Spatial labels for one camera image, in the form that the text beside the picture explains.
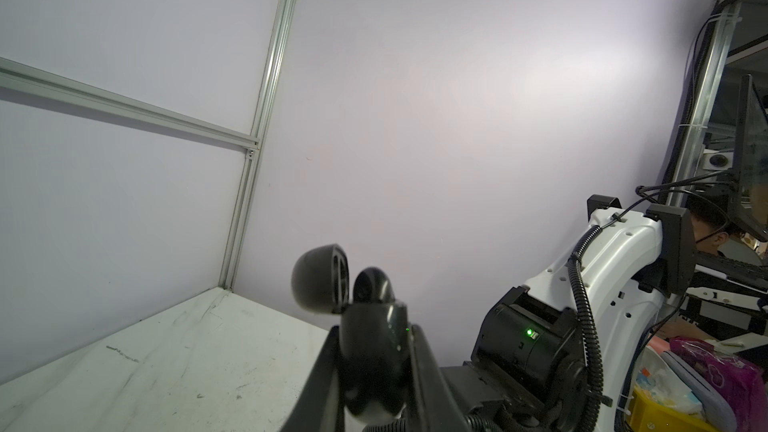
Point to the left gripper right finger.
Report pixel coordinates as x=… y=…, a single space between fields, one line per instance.
x=430 y=404

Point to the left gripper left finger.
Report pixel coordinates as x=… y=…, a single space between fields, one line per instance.
x=320 y=406

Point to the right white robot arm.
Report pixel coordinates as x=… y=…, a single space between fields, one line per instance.
x=554 y=354

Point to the yellow storage bin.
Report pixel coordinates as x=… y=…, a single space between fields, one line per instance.
x=648 y=416

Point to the pink purple plastic bag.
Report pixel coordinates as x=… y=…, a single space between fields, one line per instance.
x=738 y=381

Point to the person at desk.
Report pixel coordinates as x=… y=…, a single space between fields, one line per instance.
x=715 y=234

